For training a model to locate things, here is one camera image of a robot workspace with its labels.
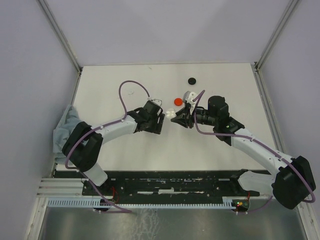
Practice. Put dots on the blue cloth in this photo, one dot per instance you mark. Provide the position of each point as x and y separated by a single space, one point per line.
65 130

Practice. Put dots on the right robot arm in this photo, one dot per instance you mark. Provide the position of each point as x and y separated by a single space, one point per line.
289 179

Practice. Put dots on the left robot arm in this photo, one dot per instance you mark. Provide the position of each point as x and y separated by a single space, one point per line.
84 141

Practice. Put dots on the right aluminium frame post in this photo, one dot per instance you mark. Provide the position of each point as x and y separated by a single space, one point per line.
277 32

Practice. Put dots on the aluminium frame post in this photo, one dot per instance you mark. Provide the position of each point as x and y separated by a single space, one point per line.
45 7
277 32

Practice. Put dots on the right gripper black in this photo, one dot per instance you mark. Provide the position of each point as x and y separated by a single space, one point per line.
188 118

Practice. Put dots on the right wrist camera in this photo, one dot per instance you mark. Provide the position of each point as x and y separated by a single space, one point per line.
189 97

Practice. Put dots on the black round case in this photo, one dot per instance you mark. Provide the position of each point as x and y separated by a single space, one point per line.
192 81

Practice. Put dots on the red round case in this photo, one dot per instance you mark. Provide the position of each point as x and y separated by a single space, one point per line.
178 101

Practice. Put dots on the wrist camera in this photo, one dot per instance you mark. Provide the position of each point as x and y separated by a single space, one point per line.
189 97
159 102

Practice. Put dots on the light blue cable duct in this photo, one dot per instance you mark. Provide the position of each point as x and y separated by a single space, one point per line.
89 202

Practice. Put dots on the white earbud charging case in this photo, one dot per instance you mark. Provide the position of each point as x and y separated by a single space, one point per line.
170 113

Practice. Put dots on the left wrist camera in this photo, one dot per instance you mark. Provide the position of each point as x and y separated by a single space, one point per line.
159 102

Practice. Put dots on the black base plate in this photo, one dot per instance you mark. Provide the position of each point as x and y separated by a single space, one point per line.
170 187

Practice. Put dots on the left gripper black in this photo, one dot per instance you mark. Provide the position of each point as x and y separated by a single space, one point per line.
156 128

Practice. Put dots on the left aluminium frame post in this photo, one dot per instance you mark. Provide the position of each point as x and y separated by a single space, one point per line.
45 7

